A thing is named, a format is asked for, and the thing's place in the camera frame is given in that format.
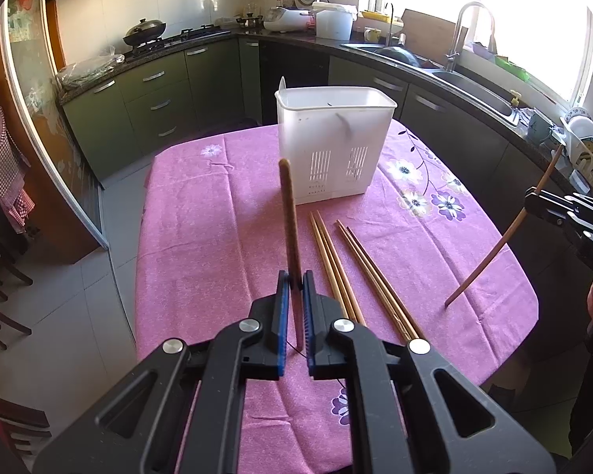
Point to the pink floral tablecloth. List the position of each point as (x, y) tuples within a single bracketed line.
[(217, 237)]

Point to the checkered apron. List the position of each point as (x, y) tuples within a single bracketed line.
[(0, 158)]

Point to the white plate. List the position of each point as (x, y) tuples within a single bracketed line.
[(584, 129)]

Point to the wooden cutting board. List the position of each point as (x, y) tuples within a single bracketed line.
[(427, 29)]

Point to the dark kitchen countertop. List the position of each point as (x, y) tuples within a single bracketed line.
[(326, 42)]

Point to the dark wooden chair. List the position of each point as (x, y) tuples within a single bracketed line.
[(0, 301), (15, 424)]

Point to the grey green cup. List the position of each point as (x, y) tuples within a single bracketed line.
[(538, 127)]

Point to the black wok with lid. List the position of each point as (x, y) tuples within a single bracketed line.
[(143, 32)]

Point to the sliding glass door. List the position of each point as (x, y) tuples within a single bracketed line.
[(44, 123)]

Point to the green lower kitchen cabinets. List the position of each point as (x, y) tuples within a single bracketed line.
[(148, 103)]

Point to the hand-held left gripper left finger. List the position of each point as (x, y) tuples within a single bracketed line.
[(282, 328)]

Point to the dish rack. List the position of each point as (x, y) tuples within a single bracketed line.
[(588, 163)]

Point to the white lidded bucket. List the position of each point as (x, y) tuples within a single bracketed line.
[(332, 22)]

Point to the black gas stove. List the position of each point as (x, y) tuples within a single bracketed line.
[(192, 37)]

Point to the white rice cooker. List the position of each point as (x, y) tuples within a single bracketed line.
[(286, 19)]

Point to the thin dark faucet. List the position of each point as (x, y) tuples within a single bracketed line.
[(389, 24)]

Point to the small black pot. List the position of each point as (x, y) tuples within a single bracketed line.
[(249, 20)]

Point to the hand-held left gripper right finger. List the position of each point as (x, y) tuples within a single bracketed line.
[(309, 328)]

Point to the yellow mug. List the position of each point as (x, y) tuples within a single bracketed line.
[(372, 35)]

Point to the black pan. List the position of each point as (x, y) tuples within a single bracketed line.
[(398, 55)]

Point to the clear plastic bag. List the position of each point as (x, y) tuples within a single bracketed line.
[(86, 71)]

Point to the dark wooden chopstick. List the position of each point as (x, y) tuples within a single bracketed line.
[(494, 252), (373, 281), (385, 281), (290, 217)]

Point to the steel double sink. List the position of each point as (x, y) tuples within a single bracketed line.
[(474, 89)]

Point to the green tray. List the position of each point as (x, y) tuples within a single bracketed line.
[(513, 68)]

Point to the tall steel faucet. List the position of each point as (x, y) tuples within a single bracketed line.
[(453, 44)]

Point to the yellow tray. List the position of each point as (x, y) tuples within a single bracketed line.
[(378, 16)]

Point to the white plastic utensil holder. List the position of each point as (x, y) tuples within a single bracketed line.
[(326, 138)]

